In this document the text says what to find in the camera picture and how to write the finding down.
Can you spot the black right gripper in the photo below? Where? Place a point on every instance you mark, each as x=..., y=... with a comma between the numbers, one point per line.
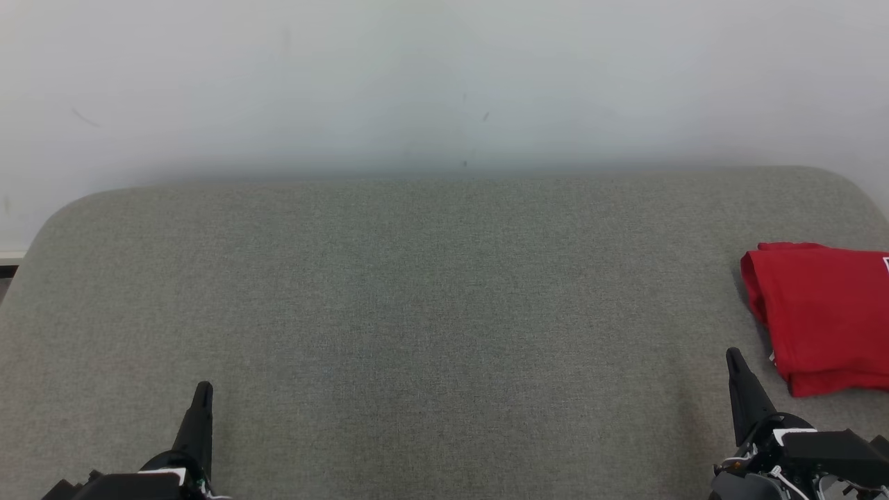
x=812, y=458

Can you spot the red jersey with white sleeves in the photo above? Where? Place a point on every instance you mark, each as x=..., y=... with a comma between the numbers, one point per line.
x=826, y=312

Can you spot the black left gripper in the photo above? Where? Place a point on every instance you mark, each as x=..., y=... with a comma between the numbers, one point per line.
x=139, y=486

